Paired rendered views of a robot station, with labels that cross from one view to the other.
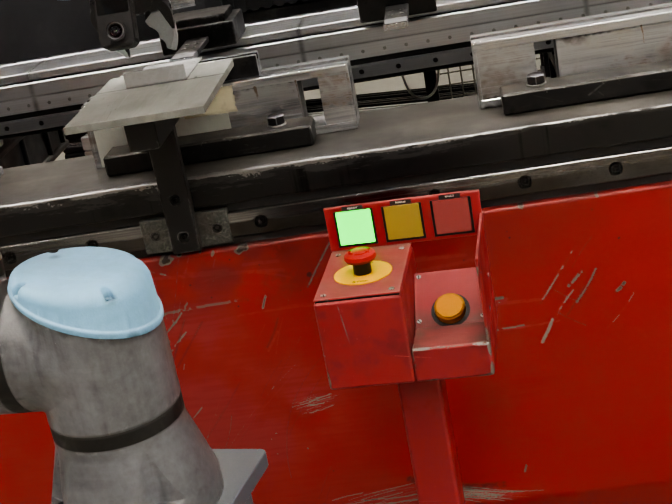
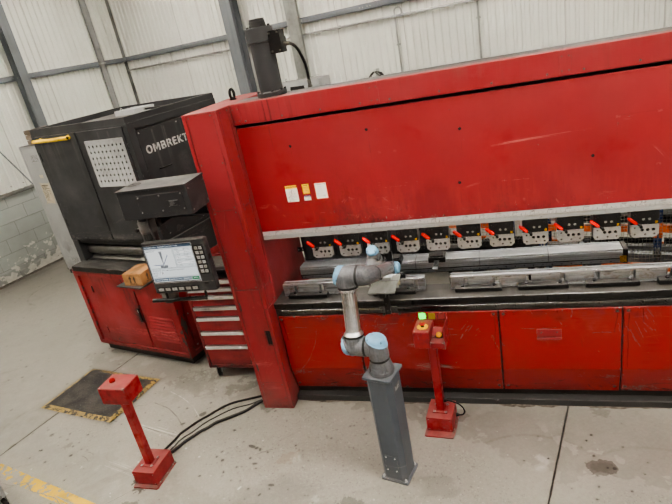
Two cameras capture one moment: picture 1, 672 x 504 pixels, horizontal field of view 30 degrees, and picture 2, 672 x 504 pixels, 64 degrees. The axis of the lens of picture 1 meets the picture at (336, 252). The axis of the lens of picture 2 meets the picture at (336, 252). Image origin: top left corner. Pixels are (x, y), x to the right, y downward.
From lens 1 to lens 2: 2.03 m
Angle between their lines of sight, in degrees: 11
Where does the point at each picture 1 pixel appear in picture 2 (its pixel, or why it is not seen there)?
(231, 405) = (395, 343)
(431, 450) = (433, 360)
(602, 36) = (477, 277)
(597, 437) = (471, 358)
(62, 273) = (373, 338)
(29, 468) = not seen: hidden behind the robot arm
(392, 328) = (426, 338)
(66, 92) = not seen: hidden behind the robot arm
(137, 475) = (382, 368)
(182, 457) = (389, 365)
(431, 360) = (433, 345)
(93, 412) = (376, 358)
